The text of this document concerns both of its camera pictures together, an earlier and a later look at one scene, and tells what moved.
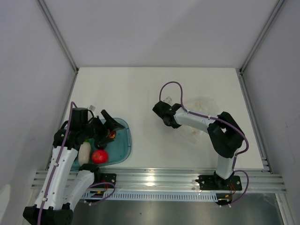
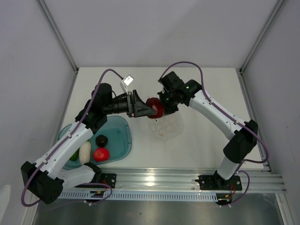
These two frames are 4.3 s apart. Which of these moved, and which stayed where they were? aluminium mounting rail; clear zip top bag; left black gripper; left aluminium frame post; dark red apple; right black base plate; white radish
Moved: left black gripper; dark red apple; clear zip top bag
Stayed: left aluminium frame post; aluminium mounting rail; white radish; right black base plate
